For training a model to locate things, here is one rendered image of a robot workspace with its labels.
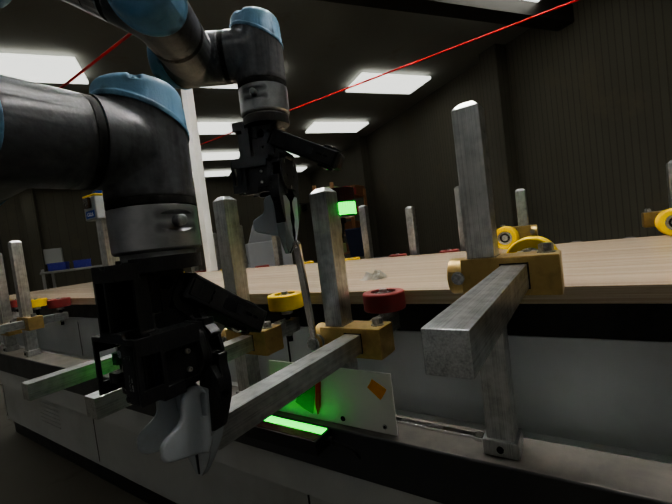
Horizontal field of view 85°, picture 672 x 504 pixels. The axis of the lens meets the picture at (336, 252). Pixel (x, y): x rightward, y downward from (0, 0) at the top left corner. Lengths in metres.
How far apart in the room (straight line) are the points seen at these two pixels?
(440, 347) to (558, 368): 0.55
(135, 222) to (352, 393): 0.45
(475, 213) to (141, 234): 0.39
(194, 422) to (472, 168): 0.43
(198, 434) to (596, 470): 0.47
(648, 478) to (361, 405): 0.37
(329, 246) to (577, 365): 0.47
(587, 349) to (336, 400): 0.43
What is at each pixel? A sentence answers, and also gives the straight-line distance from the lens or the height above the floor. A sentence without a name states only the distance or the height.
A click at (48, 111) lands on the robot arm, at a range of 0.33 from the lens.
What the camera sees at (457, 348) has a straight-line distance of 0.24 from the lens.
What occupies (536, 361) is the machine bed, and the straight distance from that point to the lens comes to 0.78.
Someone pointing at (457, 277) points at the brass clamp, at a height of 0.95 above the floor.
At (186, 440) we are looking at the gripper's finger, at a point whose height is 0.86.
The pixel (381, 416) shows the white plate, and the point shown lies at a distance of 0.65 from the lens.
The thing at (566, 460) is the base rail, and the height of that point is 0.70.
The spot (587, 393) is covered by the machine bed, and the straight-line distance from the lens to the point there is 0.79.
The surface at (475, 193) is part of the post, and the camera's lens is 0.52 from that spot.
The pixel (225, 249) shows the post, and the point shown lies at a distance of 0.79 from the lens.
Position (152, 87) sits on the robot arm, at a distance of 0.37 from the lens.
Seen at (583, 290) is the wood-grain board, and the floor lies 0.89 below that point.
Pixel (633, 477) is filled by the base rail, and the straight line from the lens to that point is 0.61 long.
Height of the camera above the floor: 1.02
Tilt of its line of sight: 3 degrees down
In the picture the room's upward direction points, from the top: 7 degrees counter-clockwise
